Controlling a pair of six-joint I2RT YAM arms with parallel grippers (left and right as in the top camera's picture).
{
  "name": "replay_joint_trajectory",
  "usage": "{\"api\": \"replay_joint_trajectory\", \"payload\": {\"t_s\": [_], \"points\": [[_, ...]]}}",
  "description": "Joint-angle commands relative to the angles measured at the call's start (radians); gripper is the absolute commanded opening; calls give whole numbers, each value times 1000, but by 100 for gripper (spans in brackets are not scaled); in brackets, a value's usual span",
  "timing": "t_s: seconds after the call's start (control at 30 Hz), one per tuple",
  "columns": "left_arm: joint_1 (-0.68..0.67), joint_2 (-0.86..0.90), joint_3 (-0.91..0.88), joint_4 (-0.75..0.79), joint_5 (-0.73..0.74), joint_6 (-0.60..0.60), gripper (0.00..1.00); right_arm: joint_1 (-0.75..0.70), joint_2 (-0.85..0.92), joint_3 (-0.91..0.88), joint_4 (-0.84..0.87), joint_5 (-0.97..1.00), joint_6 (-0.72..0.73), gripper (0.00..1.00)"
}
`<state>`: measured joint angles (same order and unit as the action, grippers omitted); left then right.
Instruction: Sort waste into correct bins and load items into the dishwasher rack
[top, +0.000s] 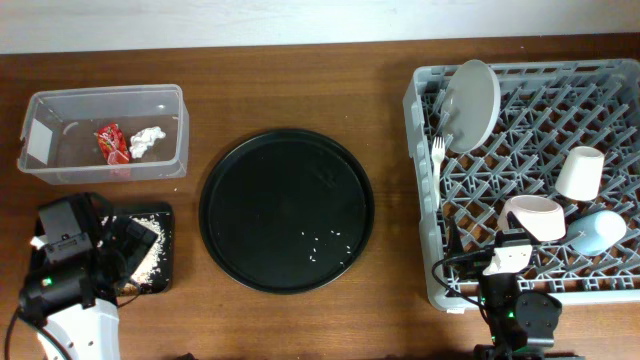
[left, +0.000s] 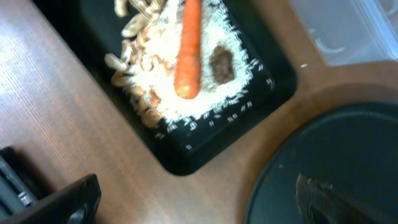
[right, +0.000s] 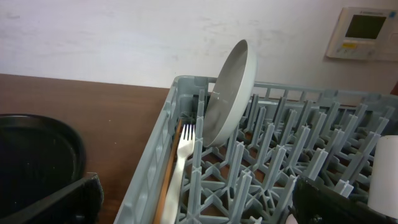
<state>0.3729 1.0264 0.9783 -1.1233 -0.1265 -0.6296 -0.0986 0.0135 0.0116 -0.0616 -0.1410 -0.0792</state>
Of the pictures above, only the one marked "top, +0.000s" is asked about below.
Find round black serving tray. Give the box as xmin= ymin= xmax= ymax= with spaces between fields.
xmin=199 ymin=129 xmax=375 ymax=295

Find grey dishwasher rack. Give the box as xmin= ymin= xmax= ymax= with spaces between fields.
xmin=402 ymin=59 xmax=639 ymax=312

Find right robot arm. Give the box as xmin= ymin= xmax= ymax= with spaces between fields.
xmin=444 ymin=212 xmax=562 ymax=360

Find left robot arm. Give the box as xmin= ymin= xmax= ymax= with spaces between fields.
xmin=16 ymin=193 xmax=158 ymax=359

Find clear plastic bin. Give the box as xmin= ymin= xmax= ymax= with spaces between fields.
xmin=17 ymin=84 xmax=189 ymax=185

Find rice and pasta leftovers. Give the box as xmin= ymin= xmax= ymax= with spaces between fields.
xmin=121 ymin=215 xmax=167 ymax=296

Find white bowl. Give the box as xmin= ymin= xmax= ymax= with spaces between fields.
xmin=497 ymin=195 xmax=566 ymax=242

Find grey plate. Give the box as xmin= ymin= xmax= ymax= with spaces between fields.
xmin=437 ymin=60 xmax=501 ymax=153

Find white plastic fork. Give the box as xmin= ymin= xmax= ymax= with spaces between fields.
xmin=431 ymin=136 xmax=446 ymax=210

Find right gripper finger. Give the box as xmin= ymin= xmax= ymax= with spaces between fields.
xmin=448 ymin=215 xmax=465 ymax=253
xmin=507 ymin=212 xmax=530 ymax=241

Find white cup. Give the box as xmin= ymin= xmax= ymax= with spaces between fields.
xmin=555 ymin=146 xmax=605 ymax=201

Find light blue cup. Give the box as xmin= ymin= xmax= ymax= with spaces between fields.
xmin=567 ymin=210 xmax=627 ymax=256

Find red snack wrapper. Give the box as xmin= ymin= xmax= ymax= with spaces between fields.
xmin=95 ymin=123 xmax=130 ymax=165

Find white napkin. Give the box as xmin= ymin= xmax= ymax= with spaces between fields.
xmin=129 ymin=126 xmax=166 ymax=159

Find black rectangular tray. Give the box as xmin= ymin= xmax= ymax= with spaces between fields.
xmin=23 ymin=193 xmax=174 ymax=299

